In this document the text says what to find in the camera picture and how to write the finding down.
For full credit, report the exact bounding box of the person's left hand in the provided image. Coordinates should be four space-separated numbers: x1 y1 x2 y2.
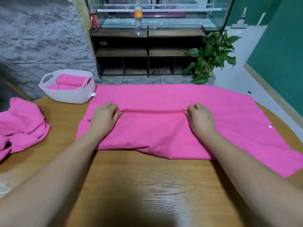
87 102 124 142

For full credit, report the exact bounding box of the green potted plant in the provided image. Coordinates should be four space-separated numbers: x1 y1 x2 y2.
182 30 242 85

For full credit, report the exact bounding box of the person's right hand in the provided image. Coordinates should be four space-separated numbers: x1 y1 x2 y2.
183 102 218 143

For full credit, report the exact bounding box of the white woven plastic basket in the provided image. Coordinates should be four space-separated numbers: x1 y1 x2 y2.
38 69 97 104

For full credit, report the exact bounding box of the pink towel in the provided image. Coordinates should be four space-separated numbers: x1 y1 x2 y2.
75 84 303 179
47 84 81 91
55 73 92 87

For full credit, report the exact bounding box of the glass display case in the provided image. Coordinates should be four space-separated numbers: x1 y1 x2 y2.
87 0 236 31

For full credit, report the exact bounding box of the dark wooden shelf cabinet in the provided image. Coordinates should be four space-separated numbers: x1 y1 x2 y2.
89 25 217 78

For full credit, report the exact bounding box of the clear bottle with orange label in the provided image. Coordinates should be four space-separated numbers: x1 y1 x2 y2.
133 0 144 36

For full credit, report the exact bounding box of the person's left forearm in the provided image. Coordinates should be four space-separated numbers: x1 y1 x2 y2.
0 131 102 227

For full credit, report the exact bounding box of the red label cola bottle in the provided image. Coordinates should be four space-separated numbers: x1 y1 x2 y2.
88 1 100 29

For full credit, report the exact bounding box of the pile of pink cloths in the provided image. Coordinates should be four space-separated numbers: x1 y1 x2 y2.
0 96 52 163

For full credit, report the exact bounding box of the person's right forearm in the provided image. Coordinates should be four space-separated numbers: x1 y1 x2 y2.
204 134 303 227

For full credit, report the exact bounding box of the white mop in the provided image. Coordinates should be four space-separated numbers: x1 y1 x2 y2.
230 6 248 30

